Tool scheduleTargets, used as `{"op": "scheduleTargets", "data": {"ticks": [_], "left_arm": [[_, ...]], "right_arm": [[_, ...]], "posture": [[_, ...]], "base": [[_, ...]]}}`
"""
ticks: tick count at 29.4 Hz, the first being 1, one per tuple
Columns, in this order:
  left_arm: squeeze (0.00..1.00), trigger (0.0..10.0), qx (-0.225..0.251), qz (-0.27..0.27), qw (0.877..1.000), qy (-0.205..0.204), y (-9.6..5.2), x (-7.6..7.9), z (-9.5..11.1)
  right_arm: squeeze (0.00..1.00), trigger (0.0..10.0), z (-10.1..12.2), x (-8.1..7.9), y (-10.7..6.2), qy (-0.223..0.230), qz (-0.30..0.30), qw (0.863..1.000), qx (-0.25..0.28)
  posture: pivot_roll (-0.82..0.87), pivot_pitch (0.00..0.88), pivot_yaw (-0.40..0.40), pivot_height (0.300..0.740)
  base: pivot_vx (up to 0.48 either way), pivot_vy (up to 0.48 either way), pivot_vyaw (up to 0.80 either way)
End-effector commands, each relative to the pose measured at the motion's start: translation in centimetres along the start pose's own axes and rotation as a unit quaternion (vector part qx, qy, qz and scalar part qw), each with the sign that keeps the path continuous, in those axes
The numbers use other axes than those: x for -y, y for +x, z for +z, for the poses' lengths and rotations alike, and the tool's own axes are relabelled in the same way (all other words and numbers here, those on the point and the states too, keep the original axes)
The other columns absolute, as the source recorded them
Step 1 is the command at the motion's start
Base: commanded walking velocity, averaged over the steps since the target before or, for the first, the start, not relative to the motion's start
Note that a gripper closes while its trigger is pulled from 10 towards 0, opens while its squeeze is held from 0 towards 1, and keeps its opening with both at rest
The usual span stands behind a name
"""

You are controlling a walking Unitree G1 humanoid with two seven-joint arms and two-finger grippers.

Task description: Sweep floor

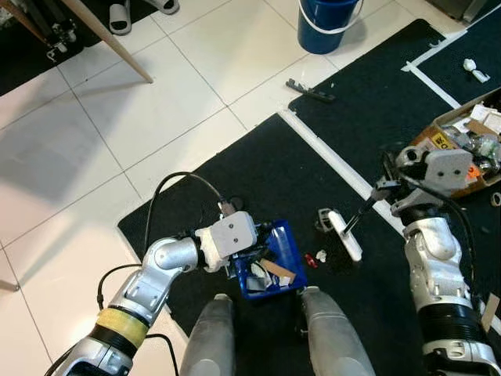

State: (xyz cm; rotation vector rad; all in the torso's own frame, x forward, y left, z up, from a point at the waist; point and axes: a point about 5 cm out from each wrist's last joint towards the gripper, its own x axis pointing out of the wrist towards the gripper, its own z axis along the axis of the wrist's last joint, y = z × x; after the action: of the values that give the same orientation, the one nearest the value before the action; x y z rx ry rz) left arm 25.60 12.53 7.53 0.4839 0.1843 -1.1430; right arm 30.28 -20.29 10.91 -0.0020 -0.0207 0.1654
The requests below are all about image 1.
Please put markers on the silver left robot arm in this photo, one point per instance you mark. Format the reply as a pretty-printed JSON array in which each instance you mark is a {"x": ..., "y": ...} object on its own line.
[{"x": 168, "y": 254}]

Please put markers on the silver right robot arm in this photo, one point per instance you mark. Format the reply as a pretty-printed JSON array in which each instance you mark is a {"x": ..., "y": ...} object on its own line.
[{"x": 438, "y": 258}]

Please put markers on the black floor mat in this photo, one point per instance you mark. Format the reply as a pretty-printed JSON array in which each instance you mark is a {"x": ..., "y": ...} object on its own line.
[
  {"x": 274, "y": 172},
  {"x": 31, "y": 66},
  {"x": 470, "y": 43},
  {"x": 368, "y": 86}
]

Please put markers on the crumpled white paper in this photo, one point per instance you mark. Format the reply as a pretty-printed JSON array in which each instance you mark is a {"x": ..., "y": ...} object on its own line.
[{"x": 257, "y": 276}]

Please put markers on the black rubbish piece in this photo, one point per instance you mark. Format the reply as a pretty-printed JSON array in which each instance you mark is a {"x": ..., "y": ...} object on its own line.
[{"x": 266, "y": 252}]

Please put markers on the small brown cardboard piece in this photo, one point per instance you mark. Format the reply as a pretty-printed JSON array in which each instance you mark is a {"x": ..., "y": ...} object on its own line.
[{"x": 278, "y": 270}]

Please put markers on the cardboard box of rubbish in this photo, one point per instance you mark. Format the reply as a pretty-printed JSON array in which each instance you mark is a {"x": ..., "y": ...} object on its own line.
[{"x": 442, "y": 141}]

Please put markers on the small red piece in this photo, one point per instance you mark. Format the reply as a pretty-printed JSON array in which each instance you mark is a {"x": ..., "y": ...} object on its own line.
[{"x": 311, "y": 261}]

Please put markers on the small white piece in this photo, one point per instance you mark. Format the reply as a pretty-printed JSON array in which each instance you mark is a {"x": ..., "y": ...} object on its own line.
[{"x": 321, "y": 256}]

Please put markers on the long white tape strip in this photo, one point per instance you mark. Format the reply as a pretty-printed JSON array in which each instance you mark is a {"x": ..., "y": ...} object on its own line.
[{"x": 329, "y": 160}]

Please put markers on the grey left robot leg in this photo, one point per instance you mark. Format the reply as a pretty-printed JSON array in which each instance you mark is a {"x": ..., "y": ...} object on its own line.
[{"x": 207, "y": 337}]

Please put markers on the grey robot leg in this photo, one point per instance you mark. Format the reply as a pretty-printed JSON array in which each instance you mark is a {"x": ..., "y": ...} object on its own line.
[
  {"x": 207, "y": 337},
  {"x": 337, "y": 337}
]

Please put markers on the grey plastic clip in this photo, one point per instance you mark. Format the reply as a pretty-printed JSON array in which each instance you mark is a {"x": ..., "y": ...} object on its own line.
[{"x": 322, "y": 221}]

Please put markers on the grey right robot leg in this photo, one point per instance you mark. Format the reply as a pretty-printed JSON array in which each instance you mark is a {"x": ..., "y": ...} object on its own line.
[{"x": 337, "y": 337}]

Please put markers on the small white plastic object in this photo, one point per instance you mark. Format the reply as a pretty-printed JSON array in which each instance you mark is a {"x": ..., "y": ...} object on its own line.
[{"x": 471, "y": 68}]

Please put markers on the black flat strip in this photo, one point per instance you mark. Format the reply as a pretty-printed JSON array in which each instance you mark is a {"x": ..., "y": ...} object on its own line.
[{"x": 309, "y": 91}]

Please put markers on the blue plastic bucket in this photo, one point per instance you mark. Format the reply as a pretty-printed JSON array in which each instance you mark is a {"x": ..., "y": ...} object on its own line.
[{"x": 325, "y": 35}]

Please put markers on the long cardboard strip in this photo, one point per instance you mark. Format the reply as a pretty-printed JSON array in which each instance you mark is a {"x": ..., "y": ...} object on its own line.
[{"x": 489, "y": 313}]

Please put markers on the grey metal cabinet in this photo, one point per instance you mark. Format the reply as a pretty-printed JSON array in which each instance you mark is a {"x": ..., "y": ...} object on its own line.
[{"x": 462, "y": 6}]

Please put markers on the wooden furniture leg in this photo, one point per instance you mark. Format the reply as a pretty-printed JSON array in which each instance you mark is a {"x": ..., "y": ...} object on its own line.
[{"x": 109, "y": 43}]

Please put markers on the grey slipper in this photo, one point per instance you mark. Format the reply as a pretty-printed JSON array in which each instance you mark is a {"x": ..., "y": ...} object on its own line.
[
  {"x": 160, "y": 4},
  {"x": 120, "y": 16}
]

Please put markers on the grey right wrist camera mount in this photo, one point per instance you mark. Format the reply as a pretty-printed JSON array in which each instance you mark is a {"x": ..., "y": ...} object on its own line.
[{"x": 450, "y": 168}]

